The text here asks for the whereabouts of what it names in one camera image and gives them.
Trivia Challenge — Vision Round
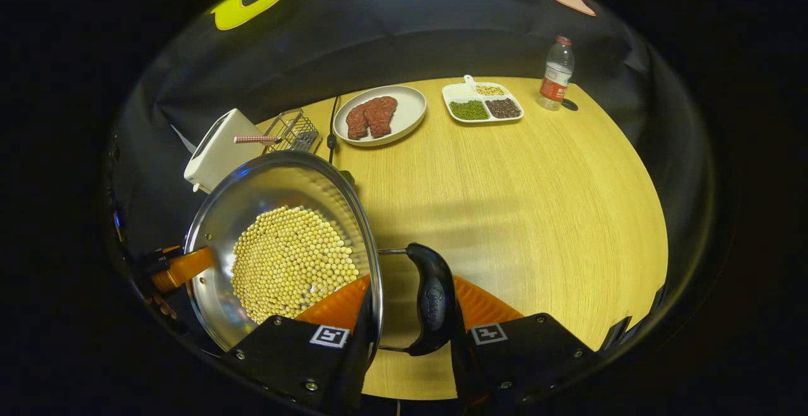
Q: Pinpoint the white round plate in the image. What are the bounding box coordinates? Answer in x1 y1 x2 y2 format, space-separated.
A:
333 85 427 147

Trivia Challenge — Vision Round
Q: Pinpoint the white divided dish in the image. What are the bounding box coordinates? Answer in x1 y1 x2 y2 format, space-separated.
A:
442 74 525 124

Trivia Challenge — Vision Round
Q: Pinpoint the pile of dark red beans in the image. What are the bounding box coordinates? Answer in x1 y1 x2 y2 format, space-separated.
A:
485 98 521 119

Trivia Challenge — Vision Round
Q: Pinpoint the clear plastic water bottle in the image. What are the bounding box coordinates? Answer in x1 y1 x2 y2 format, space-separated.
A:
538 36 575 111

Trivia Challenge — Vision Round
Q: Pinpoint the black power cable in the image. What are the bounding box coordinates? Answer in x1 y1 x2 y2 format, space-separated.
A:
326 95 340 164

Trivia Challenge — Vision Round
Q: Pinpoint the white toaster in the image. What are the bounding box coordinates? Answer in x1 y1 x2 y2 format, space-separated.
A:
184 109 266 194

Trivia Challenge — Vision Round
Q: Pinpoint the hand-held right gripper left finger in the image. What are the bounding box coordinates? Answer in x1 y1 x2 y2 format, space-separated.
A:
221 275 373 413

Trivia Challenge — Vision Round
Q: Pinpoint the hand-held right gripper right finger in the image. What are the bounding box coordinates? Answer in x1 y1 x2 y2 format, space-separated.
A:
451 275 597 407

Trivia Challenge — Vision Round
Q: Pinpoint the steel pot with black handles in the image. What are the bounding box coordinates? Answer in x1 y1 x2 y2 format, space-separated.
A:
183 150 456 357

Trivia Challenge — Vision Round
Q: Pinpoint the wire mesh basket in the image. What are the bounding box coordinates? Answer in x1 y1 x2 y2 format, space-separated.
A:
262 108 321 153

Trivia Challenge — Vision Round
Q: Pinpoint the pile of yellow soybeans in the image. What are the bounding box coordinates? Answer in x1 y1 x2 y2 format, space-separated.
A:
230 206 360 324

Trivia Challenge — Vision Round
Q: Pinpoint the brown meat slice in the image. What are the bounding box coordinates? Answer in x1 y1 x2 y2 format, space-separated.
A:
364 96 398 138
346 104 370 140

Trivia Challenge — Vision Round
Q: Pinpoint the pile of green beans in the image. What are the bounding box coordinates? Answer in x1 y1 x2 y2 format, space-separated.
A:
449 100 489 120

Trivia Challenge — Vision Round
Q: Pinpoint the black chair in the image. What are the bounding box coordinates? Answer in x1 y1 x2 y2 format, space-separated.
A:
600 283 670 354

